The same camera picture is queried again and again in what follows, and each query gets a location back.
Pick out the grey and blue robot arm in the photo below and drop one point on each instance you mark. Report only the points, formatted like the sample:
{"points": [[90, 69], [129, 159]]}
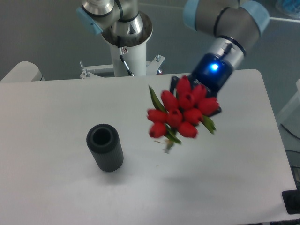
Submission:
{"points": [[236, 25]]}

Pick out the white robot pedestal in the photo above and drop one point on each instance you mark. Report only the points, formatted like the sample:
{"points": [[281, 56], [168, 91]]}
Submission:
{"points": [[128, 50]]}

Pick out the black ribbed vase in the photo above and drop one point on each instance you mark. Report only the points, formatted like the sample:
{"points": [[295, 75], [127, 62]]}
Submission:
{"points": [[104, 144]]}

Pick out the clear bag with blue items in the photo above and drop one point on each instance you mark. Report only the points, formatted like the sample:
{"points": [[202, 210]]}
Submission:
{"points": [[289, 7]]}

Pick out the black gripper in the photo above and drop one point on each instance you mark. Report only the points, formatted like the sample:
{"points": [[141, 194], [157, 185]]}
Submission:
{"points": [[213, 72]]}

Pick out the red tulip bouquet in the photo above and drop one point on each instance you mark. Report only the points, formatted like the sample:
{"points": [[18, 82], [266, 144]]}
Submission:
{"points": [[179, 113]]}

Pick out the white rounded furniture piece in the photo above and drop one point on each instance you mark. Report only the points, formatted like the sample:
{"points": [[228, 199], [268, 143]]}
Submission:
{"points": [[23, 72]]}

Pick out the black device at table edge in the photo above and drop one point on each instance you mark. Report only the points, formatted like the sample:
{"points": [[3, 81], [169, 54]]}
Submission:
{"points": [[292, 201]]}

